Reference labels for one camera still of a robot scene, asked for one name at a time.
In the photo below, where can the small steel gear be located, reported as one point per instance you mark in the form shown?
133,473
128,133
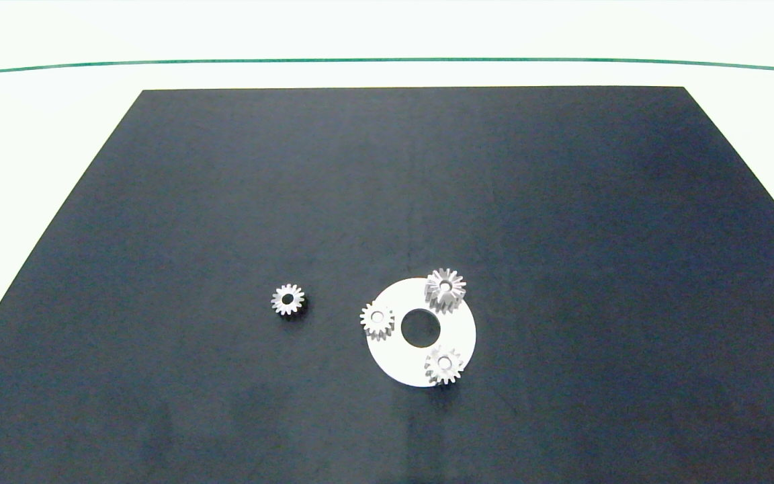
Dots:
435,365
279,300
369,316

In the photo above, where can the round white plate with pins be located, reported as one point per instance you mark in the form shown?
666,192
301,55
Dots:
397,356

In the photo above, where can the dark mat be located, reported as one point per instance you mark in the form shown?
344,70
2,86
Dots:
562,202

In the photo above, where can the large steel gear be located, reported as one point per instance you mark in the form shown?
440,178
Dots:
435,285

